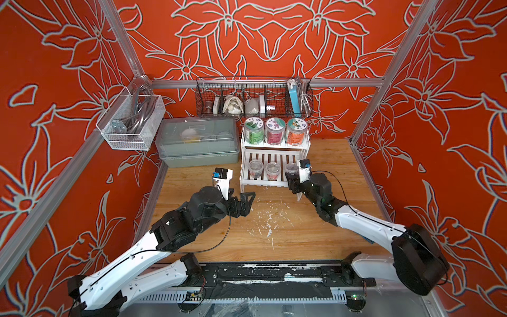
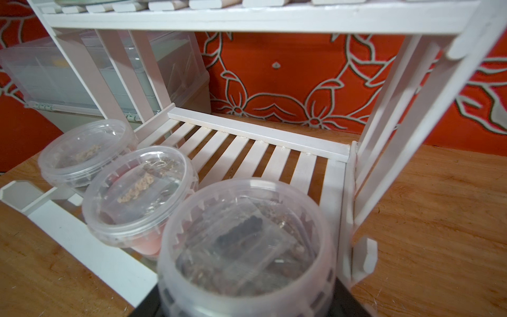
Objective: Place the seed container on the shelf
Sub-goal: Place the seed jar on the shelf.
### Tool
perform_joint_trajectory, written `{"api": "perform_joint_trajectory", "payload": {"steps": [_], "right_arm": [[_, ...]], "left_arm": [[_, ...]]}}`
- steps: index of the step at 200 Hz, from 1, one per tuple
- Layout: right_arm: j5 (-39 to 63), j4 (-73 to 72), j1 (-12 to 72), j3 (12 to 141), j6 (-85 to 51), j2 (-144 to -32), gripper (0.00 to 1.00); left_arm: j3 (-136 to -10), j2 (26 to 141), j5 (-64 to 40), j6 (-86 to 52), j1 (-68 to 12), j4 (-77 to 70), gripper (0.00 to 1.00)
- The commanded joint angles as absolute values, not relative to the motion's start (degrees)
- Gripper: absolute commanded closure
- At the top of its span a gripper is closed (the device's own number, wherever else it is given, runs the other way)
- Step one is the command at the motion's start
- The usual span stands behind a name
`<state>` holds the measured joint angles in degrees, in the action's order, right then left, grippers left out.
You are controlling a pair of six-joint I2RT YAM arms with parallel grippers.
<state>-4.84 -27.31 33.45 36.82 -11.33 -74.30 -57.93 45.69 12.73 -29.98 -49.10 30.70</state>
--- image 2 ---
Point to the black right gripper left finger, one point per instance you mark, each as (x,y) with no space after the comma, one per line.
(150,306)

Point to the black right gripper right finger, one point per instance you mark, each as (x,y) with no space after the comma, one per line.
(344,304)

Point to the white slatted two-tier shelf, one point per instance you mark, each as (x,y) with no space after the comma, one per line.
(445,42)

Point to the small clear cup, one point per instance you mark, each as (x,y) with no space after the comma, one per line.
(128,204)
(75,158)
(247,247)

